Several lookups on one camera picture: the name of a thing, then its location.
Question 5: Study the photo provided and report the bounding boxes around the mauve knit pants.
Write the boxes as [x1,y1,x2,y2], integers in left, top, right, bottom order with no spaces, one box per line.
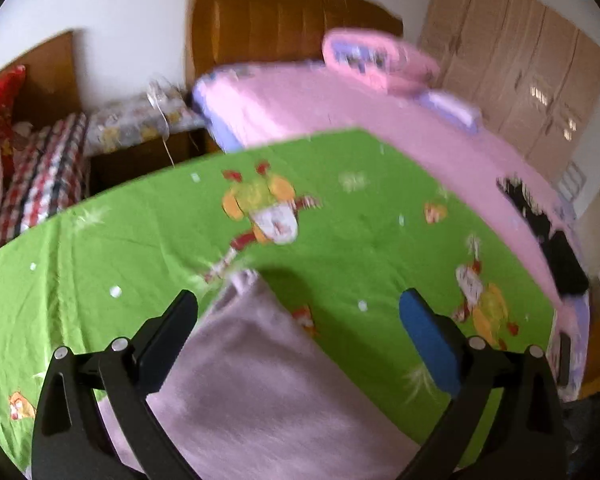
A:
[95,271,418,479]

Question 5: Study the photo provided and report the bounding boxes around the black garment on bed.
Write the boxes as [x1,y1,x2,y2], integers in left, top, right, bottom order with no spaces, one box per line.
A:
[496,176,590,298]

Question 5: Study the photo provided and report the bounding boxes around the red plaid blanket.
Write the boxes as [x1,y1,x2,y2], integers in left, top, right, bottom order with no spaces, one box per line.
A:
[0,113,87,246]

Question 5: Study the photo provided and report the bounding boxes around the green cartoon bed sheet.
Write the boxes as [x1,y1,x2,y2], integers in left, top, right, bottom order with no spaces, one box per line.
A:
[0,130,557,467]

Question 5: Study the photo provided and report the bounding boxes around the bedside table with floral cloth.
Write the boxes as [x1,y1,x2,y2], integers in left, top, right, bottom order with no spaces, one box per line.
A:
[84,81,206,195]

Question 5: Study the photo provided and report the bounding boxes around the lavender pillow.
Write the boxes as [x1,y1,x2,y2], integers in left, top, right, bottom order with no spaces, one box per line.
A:
[417,90,482,133]

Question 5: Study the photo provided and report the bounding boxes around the wooden headboard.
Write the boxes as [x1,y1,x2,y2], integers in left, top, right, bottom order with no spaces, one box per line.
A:
[184,0,403,87]
[0,29,83,130]

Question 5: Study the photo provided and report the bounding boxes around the red pillow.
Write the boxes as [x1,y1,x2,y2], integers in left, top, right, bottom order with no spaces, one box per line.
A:
[0,64,27,180]

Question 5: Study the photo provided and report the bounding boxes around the beige wardrobe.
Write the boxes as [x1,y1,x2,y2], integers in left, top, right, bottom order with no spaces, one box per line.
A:
[419,0,600,183]

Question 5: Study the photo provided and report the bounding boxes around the pink bed cover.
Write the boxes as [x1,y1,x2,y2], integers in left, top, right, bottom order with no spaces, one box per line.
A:
[192,61,590,401]

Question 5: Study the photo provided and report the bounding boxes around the pink folded quilt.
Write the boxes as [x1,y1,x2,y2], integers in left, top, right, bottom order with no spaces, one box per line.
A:
[322,28,440,96]

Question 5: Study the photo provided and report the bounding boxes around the white charger cable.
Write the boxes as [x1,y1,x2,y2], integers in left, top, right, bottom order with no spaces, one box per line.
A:
[147,77,178,168]

